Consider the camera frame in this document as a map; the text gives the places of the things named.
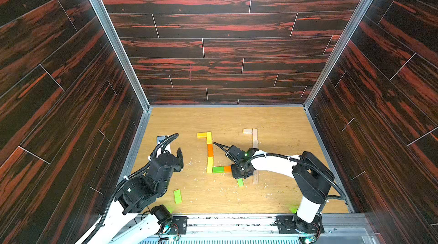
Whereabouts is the aluminium front rail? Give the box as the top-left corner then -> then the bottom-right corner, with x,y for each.
88,214 -> 381,244

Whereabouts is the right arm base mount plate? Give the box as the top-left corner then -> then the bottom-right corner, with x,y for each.
274,214 -> 325,234

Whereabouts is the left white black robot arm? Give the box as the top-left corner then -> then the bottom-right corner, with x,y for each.
77,133 -> 184,244

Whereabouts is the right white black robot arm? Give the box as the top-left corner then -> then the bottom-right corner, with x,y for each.
214,142 -> 346,238

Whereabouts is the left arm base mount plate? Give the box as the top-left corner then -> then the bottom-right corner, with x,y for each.
161,215 -> 188,236

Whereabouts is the short yellow block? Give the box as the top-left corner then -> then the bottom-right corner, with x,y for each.
197,132 -> 207,139

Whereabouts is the small green block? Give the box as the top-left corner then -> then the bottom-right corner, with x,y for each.
212,166 -> 225,174

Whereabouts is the light green block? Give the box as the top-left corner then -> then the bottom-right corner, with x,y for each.
174,189 -> 183,205
237,179 -> 244,188

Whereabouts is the natural wood block neck top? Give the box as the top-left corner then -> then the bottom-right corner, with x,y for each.
252,128 -> 258,148

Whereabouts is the orange block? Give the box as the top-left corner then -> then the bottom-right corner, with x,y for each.
224,166 -> 232,173
207,144 -> 214,158

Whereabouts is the natural wood block printed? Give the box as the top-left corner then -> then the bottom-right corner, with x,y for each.
253,171 -> 259,184

